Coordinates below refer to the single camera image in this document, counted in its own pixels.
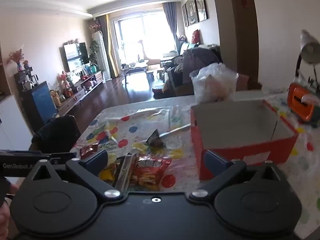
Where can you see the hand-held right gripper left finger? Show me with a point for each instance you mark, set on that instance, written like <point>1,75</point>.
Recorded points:
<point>96,158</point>

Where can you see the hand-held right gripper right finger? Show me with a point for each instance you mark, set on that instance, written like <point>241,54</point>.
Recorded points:
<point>212,160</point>

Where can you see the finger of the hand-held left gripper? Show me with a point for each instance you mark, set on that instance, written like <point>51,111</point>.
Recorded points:
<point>62,160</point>

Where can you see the orange brown snack packet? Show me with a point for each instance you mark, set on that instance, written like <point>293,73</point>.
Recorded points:
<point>88,151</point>

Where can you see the red cardboard box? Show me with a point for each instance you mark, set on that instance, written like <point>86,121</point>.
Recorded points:
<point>225,140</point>

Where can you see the red checkered snack packet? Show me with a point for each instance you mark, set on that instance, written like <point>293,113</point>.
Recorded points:
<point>150,172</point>

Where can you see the dark brown snack packet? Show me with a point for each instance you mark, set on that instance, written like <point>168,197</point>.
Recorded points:
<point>156,140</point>

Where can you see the person's left hand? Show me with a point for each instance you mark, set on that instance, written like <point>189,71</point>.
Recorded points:
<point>3,220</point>

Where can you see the black chair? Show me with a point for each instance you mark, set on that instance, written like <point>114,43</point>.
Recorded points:
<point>57,132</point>

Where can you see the polka dot tablecloth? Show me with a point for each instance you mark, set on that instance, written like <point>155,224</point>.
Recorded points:
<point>180,160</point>

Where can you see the blue front cabinet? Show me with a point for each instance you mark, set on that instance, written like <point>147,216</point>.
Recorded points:
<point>41,102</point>

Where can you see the wooden television cabinet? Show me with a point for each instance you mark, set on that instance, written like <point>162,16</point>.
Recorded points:
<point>82,87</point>

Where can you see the clear bag with plastic tub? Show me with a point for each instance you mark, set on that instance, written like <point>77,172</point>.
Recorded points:
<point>215,82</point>

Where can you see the pink cloth on chair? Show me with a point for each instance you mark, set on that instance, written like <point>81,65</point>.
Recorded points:
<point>243,82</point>

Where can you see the low coffee table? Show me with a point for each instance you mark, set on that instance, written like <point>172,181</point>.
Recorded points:
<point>135,68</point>

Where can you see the clothes pile on sofa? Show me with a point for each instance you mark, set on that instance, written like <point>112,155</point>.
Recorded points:
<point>190,60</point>

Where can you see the white tower air conditioner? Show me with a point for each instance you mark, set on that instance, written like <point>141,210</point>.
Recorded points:
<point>101,55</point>

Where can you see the flat screen television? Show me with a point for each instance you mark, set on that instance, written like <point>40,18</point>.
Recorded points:
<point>75,56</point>

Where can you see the green potted plant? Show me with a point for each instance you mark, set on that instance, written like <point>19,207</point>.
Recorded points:
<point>93,52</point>

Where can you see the red flowers in vase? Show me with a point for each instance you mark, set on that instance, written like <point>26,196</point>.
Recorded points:
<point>16,57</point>

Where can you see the grey yellow curtain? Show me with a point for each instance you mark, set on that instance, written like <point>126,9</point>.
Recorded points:
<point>107,45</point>

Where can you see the red hanging decoration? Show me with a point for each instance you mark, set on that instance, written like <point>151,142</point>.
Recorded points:
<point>195,37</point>

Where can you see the pen holder with pens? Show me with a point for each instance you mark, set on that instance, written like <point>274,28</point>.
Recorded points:
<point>311,80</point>

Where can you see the grey desk lamp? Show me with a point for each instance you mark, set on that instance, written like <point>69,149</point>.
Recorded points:
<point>308,47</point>

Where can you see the row of framed wall pictures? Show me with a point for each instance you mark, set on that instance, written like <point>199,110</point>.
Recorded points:
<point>196,7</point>

